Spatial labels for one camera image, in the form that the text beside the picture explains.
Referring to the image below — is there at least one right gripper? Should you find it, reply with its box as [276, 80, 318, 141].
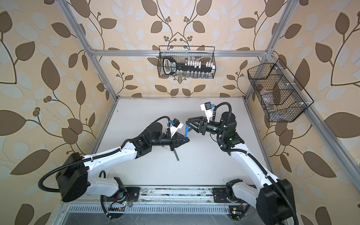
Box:
[187, 116, 226, 137]

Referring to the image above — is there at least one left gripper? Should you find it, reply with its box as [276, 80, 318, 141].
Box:
[149, 131, 190, 151]

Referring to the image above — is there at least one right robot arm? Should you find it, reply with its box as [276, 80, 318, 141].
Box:
[186, 102, 299, 225]

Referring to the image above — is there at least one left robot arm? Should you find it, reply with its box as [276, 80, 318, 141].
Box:
[38, 119, 190, 203]

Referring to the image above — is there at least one black tool with sockets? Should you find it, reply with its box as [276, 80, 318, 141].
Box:
[160, 56, 216, 76]

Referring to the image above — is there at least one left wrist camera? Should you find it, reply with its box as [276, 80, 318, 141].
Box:
[166, 118, 183, 139]

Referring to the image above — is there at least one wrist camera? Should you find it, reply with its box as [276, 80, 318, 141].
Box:
[166, 118, 183, 139]
[200, 102, 215, 122]

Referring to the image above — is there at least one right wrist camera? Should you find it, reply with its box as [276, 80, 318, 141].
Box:
[200, 102, 215, 122]

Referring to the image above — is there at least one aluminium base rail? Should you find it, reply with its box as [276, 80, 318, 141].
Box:
[60, 185, 294, 216]

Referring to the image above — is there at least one back wire basket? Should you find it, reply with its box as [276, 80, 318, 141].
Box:
[157, 45, 217, 79]

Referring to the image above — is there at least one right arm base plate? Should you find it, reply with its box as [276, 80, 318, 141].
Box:
[211, 187, 243, 204]

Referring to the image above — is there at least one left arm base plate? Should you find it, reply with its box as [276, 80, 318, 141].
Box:
[102, 186, 141, 203]

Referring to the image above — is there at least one side wire basket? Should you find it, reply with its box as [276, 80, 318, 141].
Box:
[247, 59, 314, 122]

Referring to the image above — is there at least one aluminium frame back bar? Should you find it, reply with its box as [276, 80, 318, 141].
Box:
[89, 49, 268, 57]

